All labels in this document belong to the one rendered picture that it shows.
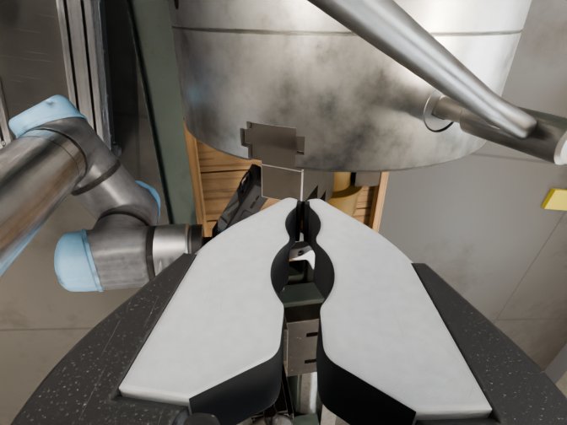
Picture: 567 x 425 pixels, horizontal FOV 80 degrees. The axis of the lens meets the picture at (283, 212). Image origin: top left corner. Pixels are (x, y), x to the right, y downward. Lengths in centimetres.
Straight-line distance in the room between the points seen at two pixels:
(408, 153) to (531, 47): 175
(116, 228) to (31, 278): 162
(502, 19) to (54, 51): 122
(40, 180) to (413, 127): 33
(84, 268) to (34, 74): 99
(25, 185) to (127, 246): 12
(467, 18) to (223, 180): 46
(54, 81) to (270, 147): 114
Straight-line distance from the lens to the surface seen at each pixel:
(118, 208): 51
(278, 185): 29
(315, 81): 23
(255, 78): 25
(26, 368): 258
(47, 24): 133
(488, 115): 19
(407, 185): 187
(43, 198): 38
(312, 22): 23
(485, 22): 28
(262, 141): 26
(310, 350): 82
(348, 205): 41
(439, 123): 27
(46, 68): 136
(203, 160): 61
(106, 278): 45
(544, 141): 21
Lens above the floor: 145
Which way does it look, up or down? 58 degrees down
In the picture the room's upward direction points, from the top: 161 degrees clockwise
